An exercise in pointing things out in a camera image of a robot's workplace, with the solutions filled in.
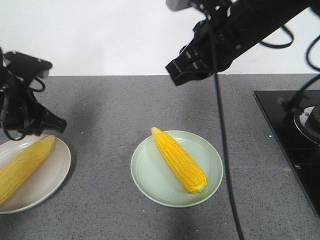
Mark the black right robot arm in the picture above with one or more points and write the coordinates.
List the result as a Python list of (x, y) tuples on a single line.
[(253, 20)]

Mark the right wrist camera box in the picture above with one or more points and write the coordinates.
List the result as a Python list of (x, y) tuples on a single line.
[(178, 5)]

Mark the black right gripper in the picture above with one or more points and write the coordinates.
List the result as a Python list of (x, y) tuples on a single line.
[(209, 52)]

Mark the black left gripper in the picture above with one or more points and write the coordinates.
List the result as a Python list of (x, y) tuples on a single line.
[(21, 112)]

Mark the yellow corn cob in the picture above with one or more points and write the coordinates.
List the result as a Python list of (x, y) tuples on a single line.
[(183, 166)]

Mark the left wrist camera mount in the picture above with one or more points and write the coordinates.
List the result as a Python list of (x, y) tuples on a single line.
[(26, 66)]

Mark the pale corn cob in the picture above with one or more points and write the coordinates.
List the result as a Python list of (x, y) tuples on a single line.
[(14, 174)]

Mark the black gas burner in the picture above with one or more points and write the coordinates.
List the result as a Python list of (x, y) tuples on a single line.
[(306, 121)]

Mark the black glass gas stove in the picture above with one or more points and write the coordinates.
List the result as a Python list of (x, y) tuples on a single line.
[(302, 154)]

